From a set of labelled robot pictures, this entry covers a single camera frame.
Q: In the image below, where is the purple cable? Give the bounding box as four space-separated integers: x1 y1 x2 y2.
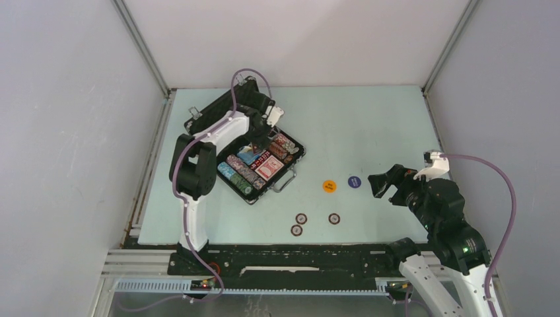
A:
442 153 518 317
114 68 273 312

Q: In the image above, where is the green chip stack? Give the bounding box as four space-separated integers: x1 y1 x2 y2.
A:
229 173 253 195

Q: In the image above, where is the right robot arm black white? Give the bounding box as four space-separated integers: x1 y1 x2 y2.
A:
368 162 503 316

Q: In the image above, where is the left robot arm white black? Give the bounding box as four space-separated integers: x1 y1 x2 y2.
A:
170 92 285 275

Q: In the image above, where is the blue small blind button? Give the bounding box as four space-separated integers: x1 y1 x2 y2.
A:
347 176 362 189

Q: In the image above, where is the brown 100 poker chip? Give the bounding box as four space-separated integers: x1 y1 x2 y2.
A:
328 213 341 225
291 225 303 236
295 213 308 225

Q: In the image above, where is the light blue chip stack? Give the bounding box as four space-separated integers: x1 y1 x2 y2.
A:
217 162 236 180

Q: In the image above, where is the orange big blind button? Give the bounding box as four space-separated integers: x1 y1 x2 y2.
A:
322 180 337 194

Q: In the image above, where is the aluminium frame rail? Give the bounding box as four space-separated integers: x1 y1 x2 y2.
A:
101 249 174 278

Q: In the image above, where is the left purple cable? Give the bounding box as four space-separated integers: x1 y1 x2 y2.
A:
114 68 273 312

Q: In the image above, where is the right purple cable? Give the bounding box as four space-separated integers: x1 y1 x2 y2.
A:
442 153 518 317

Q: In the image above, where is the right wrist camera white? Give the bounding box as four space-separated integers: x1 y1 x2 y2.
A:
413 151 450 181

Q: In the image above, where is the purple blue chip stack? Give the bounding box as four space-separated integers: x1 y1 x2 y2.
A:
227 155 266 190

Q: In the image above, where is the red playing card deck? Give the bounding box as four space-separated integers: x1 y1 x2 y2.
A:
255 156 284 181

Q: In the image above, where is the black aluminium poker case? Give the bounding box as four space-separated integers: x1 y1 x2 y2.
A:
169 76 306 205

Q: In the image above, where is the brown chip stack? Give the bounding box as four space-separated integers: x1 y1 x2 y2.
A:
267 142 293 164

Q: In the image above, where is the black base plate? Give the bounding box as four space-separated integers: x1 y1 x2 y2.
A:
167 244 402 291

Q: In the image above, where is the blue playing card deck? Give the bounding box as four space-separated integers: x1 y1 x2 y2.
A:
236 145 261 166

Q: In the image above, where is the red white chip stack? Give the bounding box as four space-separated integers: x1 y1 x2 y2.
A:
273 133 299 155

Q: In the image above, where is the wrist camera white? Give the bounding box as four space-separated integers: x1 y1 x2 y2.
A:
264 106 285 127
413 151 450 181

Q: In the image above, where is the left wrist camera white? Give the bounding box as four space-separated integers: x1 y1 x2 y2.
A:
264 106 285 127

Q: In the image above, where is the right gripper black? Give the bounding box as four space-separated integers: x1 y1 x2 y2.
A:
367 162 436 230

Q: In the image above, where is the white cable duct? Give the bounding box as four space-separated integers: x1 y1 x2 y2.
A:
114 279 395 295

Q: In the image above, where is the red dice row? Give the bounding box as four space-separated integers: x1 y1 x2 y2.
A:
250 151 271 170

